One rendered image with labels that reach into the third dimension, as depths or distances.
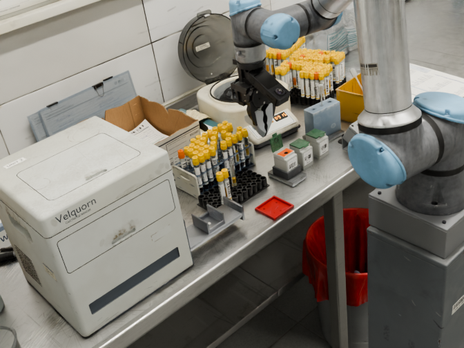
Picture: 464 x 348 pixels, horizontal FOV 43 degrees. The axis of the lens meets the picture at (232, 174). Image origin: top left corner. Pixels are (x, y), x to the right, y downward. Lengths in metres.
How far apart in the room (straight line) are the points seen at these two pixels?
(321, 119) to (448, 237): 0.56
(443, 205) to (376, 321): 0.41
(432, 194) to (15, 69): 1.08
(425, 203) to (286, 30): 0.47
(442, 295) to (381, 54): 0.56
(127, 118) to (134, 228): 0.67
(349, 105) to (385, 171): 0.69
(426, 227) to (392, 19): 0.45
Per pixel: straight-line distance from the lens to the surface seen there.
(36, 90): 1.70
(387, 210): 1.31
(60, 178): 1.14
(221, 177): 1.39
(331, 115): 1.68
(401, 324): 1.49
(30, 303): 1.36
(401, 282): 1.40
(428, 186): 1.25
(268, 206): 1.44
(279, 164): 1.51
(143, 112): 1.80
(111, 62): 1.79
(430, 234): 1.28
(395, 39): 1.06
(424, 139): 1.14
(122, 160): 1.14
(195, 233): 1.33
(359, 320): 2.06
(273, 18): 1.31
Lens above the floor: 1.72
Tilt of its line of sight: 32 degrees down
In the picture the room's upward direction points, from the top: 9 degrees counter-clockwise
